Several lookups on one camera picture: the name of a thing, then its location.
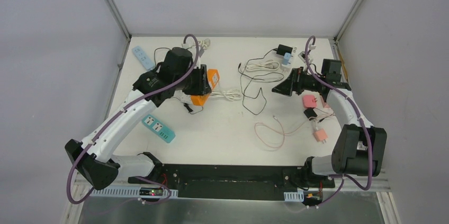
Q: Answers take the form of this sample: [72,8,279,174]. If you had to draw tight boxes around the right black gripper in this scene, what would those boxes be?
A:
[272,67,325,96]

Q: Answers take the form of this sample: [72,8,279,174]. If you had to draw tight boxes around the black thin cable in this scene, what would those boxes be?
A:
[238,48,285,116]

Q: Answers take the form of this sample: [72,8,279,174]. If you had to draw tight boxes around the light blue small adapter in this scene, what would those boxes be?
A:
[282,52,291,67]

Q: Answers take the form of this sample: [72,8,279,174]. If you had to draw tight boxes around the white orange strip cord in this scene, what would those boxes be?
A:
[209,59,281,102]

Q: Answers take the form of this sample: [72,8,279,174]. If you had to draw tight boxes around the pink thin charging cable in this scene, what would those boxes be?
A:
[254,115,334,152]

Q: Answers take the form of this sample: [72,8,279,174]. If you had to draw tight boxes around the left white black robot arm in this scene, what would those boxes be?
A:
[65,34,211,204]

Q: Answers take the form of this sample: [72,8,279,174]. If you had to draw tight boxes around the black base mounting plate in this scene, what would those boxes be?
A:
[128,164,335,201]

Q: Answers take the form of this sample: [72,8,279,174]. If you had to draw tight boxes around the light blue power strip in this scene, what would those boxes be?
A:
[131,46,155,71]

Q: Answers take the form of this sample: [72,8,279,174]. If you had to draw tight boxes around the black multi-port charger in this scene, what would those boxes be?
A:
[276,44,300,57]

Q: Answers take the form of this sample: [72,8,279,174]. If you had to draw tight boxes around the orange power strip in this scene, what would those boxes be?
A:
[191,69,220,106]

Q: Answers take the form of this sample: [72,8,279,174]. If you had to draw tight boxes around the teal power strip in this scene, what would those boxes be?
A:
[141,114,176,144]

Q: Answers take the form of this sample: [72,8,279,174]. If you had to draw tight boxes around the small pink charger plug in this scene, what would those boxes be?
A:
[313,129,328,144]

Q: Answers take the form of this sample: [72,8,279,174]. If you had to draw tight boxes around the pink cube socket adapter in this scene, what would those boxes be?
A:
[320,96,330,108]

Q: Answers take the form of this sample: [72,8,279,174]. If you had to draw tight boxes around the black power adapter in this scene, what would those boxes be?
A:
[304,108,318,121]

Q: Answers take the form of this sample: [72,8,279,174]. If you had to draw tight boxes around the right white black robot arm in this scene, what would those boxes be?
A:
[272,35,387,192]

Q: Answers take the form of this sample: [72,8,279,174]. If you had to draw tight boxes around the pink plug adapter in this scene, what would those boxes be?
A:
[302,94,317,109]

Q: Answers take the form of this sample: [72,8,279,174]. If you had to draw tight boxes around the white coiled cord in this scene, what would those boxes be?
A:
[182,38,211,57]

